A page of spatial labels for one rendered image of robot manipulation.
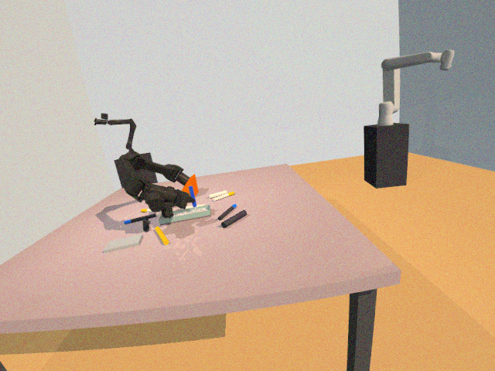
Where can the blue stylus with white tip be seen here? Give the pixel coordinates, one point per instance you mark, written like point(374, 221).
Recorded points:
point(191, 193)

